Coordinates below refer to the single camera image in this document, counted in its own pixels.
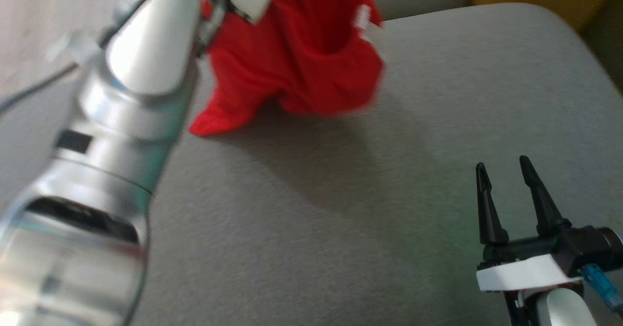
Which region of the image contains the red shorts white waistband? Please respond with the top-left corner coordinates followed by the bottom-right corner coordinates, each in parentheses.
top-left (189, 0), bottom-right (385, 138)

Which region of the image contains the blue cable connector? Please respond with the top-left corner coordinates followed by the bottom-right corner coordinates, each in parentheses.
top-left (582, 263), bottom-right (623, 314)

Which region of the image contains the large grey sofa seat cushion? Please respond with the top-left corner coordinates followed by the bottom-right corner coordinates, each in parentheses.
top-left (0, 2), bottom-right (623, 326)

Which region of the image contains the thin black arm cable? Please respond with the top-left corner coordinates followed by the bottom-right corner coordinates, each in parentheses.
top-left (0, 63), bottom-right (79, 115)

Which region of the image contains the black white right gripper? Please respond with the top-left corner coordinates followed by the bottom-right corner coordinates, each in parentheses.
top-left (476, 156), bottom-right (623, 292)

